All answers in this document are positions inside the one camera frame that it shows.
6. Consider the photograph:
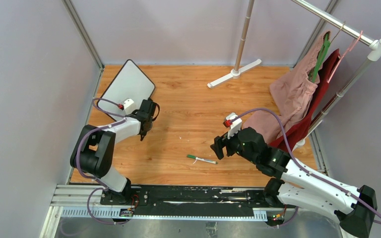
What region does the pink garment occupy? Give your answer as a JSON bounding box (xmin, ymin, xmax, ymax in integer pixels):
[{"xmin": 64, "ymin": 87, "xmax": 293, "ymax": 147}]
[{"xmin": 242, "ymin": 31, "xmax": 331, "ymax": 144}]

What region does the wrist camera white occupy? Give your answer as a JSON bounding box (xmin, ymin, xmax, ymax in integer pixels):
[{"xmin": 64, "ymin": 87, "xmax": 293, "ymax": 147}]
[
  {"xmin": 223, "ymin": 113, "xmax": 243, "ymax": 139},
  {"xmin": 118, "ymin": 98, "xmax": 136, "ymax": 115}
]

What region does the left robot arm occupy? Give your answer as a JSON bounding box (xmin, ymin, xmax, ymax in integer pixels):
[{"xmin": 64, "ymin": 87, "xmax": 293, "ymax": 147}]
[{"xmin": 70, "ymin": 98, "xmax": 160, "ymax": 205}]

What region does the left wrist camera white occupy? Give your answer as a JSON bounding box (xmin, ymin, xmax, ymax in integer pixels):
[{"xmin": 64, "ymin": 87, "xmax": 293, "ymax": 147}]
[{"xmin": 118, "ymin": 98, "xmax": 136, "ymax": 115}]

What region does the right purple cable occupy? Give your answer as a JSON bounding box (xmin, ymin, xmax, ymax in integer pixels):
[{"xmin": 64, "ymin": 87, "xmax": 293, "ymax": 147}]
[{"xmin": 224, "ymin": 108, "xmax": 381, "ymax": 233}]

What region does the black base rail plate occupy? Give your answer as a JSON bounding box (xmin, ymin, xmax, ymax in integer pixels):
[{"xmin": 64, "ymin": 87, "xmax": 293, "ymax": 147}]
[{"xmin": 50, "ymin": 183, "xmax": 346, "ymax": 227}]

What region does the dark red garment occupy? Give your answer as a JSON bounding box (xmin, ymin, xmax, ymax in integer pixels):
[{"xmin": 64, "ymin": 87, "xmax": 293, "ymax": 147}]
[{"xmin": 270, "ymin": 49, "xmax": 340, "ymax": 149}]

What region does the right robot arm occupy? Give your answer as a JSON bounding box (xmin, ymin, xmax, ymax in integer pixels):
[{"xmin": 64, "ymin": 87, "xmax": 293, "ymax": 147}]
[{"xmin": 210, "ymin": 127, "xmax": 377, "ymax": 238}]

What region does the whiteboard marker white body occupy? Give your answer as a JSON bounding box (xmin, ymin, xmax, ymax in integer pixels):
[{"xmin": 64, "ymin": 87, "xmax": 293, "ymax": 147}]
[{"xmin": 187, "ymin": 154, "xmax": 218, "ymax": 164}]

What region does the metal clothes rack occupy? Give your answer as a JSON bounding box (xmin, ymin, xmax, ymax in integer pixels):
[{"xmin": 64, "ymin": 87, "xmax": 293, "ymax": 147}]
[{"xmin": 207, "ymin": 0, "xmax": 381, "ymax": 136}]

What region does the purple cable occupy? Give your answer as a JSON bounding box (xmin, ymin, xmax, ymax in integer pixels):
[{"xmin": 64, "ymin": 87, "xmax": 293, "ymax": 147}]
[
  {"xmin": 59, "ymin": 98, "xmax": 135, "ymax": 237},
  {"xmin": 224, "ymin": 108, "xmax": 381, "ymax": 233}
]

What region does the green clothes hanger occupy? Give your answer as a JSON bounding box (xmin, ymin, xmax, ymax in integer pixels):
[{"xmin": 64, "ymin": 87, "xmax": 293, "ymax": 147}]
[{"xmin": 309, "ymin": 31, "xmax": 331, "ymax": 83}]

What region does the pink clothes hanger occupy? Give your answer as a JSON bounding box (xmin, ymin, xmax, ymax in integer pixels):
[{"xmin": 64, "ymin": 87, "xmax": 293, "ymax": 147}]
[{"xmin": 326, "ymin": 30, "xmax": 363, "ymax": 83}]

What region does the small whiteboard black frame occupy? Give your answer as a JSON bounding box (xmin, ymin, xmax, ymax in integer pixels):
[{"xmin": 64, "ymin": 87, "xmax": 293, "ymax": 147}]
[{"xmin": 96, "ymin": 59, "xmax": 155, "ymax": 121}]

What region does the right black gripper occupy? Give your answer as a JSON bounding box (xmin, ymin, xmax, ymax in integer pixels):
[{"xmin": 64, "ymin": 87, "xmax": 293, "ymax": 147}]
[{"xmin": 210, "ymin": 126, "xmax": 258, "ymax": 165}]

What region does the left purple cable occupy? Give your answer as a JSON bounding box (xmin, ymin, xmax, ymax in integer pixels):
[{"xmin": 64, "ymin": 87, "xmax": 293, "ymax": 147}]
[{"xmin": 59, "ymin": 98, "xmax": 135, "ymax": 237}]

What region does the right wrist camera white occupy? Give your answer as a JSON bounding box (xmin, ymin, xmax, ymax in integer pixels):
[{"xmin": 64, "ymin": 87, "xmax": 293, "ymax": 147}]
[{"xmin": 223, "ymin": 113, "xmax": 243, "ymax": 139}]

